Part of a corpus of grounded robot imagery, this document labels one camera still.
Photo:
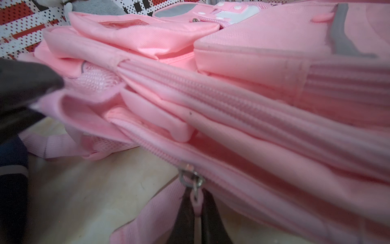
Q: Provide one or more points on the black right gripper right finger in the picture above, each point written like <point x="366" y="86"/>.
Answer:
<point x="212" y="227"/>

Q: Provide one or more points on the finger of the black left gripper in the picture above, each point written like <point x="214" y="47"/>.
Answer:
<point x="15" y="121"/>
<point x="23" y="83"/>

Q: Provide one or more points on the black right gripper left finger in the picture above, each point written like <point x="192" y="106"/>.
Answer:
<point x="183" y="229"/>

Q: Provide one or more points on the pink school backpack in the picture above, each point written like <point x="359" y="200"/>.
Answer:
<point x="281" y="111"/>

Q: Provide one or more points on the navy blue backpack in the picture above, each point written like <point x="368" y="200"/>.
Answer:
<point x="14" y="187"/>

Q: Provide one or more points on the grey white husky plush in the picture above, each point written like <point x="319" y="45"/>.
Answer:
<point x="96" y="7"/>

